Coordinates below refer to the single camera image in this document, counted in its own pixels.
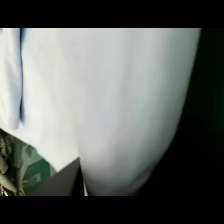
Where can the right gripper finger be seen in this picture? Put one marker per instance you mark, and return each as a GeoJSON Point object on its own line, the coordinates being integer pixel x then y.
{"type": "Point", "coordinates": [63, 183]}

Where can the white shirt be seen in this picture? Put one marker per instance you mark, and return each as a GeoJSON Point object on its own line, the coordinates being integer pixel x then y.
{"type": "Point", "coordinates": [113, 100]}

